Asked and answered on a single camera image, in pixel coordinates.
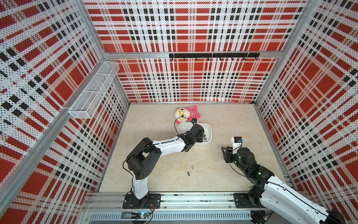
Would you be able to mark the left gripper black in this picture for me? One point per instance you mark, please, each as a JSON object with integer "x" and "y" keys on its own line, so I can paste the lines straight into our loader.
{"x": 200, "y": 138}

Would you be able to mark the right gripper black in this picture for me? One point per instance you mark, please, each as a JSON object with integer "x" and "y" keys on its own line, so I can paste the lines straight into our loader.
{"x": 226, "y": 155}

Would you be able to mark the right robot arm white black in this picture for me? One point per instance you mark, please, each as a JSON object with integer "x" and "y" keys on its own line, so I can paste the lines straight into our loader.
{"x": 272, "y": 193}

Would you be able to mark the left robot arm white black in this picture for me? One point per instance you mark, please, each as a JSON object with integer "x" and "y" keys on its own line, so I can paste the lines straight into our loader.
{"x": 142, "y": 160}

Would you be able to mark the white plastic storage box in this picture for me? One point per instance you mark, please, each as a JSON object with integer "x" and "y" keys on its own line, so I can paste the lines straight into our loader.
{"x": 186, "y": 126}

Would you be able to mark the pink striped plush doll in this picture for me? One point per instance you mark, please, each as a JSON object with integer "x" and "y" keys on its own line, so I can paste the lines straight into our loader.
{"x": 184, "y": 114}

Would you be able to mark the green circuit board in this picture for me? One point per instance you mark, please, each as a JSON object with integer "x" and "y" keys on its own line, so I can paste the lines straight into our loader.
{"x": 139, "y": 215}

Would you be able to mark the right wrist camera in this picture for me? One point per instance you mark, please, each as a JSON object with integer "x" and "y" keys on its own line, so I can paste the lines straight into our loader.
{"x": 236, "y": 144}

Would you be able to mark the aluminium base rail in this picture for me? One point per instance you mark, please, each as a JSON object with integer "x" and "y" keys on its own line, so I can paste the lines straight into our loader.
{"x": 178, "y": 207}

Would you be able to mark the black hook rail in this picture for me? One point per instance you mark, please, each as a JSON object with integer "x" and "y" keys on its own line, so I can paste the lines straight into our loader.
{"x": 214, "y": 55}

